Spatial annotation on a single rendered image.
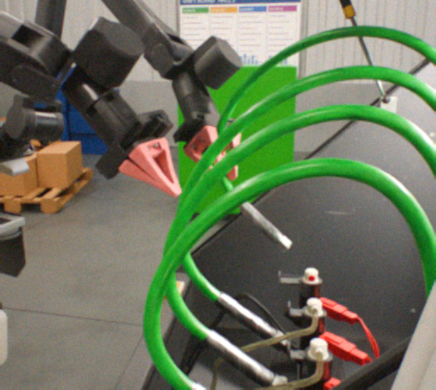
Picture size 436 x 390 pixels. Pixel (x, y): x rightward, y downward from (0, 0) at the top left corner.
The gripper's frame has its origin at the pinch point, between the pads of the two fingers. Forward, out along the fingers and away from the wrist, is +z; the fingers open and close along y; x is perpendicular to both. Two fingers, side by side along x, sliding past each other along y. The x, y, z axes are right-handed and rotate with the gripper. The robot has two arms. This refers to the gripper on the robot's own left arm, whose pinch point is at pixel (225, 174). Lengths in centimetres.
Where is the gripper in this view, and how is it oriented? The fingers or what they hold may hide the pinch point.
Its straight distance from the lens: 73.8
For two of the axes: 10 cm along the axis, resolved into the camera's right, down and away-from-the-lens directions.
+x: -5.6, 5.7, 6.0
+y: 7.6, 0.6, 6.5
